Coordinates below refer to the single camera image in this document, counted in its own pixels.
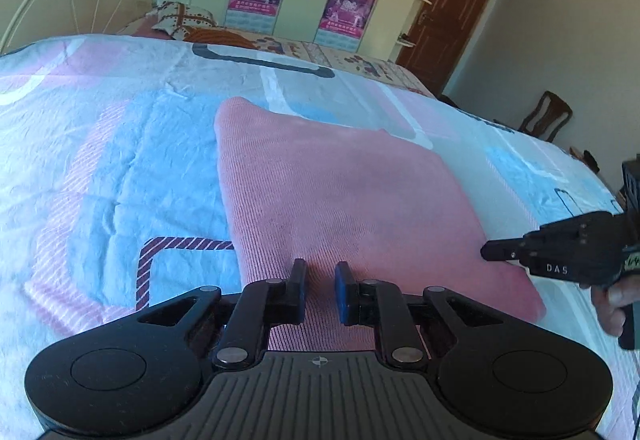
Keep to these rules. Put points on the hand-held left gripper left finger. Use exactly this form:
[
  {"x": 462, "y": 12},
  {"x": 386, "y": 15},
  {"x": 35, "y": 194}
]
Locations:
[{"x": 300, "y": 292}]

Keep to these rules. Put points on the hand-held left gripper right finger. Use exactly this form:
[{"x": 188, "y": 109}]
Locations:
[{"x": 343, "y": 296}]

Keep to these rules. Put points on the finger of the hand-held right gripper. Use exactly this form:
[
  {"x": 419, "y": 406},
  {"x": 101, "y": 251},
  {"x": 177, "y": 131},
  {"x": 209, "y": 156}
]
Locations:
[{"x": 505, "y": 250}]

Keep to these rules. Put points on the pastel patterned quilt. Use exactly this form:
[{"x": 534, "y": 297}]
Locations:
[{"x": 110, "y": 160}]

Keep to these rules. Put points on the patterned white pillow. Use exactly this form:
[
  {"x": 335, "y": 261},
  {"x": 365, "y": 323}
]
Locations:
[{"x": 182, "y": 17}]

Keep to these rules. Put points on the dark wooden chair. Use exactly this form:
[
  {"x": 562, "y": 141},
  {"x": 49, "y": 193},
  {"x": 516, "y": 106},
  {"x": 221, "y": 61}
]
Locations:
[{"x": 547, "y": 115}]

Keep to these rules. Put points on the orange patterned pillow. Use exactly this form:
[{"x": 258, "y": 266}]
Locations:
[{"x": 220, "y": 37}]

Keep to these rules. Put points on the pink knit sweater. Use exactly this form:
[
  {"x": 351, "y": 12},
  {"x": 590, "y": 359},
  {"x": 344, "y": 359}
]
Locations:
[{"x": 340, "y": 200}]

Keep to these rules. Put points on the person's right hand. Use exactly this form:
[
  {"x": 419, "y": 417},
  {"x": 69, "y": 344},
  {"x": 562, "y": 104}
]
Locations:
[{"x": 612, "y": 307}]

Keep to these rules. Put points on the floral patchwork bed sheet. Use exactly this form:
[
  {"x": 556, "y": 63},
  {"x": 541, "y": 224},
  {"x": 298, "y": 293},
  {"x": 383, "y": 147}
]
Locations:
[{"x": 345, "y": 60}]

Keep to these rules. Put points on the brown wooden door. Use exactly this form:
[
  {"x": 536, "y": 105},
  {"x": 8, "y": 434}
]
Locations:
[{"x": 450, "y": 15}]

